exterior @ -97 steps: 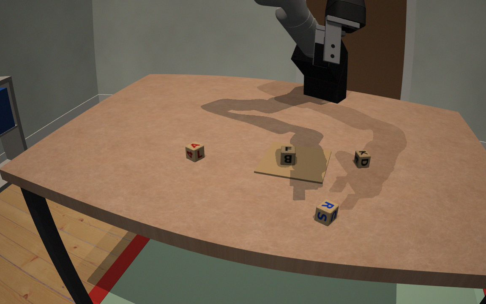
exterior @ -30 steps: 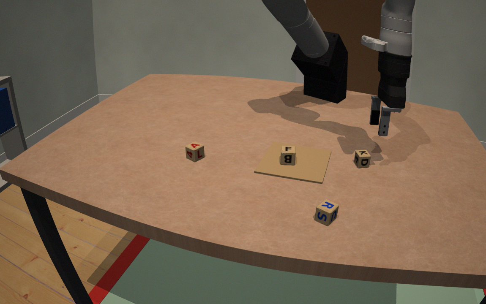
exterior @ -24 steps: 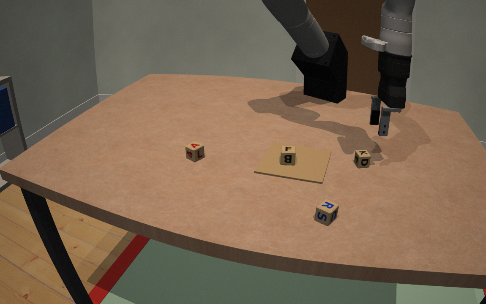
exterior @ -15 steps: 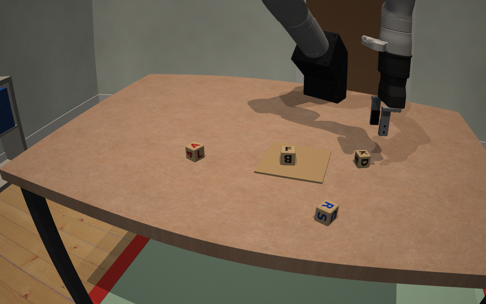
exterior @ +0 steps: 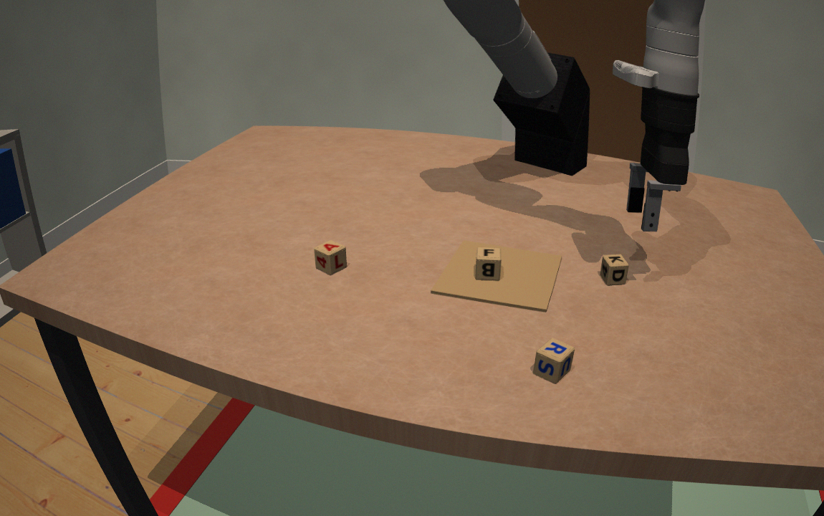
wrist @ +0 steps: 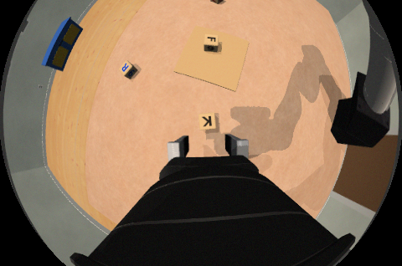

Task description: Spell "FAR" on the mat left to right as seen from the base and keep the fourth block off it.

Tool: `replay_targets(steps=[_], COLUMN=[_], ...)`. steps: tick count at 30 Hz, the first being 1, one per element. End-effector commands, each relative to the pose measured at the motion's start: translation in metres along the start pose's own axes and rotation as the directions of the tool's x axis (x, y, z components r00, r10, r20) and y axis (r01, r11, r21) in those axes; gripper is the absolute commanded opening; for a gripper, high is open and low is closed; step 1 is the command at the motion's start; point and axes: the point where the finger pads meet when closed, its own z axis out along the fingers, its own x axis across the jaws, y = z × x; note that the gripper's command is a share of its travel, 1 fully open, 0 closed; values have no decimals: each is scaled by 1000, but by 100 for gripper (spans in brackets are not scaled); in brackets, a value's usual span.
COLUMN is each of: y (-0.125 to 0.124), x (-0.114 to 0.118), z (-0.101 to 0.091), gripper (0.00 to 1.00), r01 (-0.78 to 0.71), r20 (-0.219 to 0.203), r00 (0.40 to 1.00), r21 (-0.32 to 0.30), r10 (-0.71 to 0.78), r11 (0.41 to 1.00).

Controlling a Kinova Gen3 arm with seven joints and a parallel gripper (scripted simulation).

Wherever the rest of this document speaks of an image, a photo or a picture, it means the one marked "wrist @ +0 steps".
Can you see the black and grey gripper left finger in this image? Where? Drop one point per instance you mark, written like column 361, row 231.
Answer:
column 178, row 148

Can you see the tan flat mat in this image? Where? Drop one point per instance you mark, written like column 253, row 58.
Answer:
column 222, row 68

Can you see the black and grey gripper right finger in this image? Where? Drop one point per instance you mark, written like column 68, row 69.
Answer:
column 235, row 146

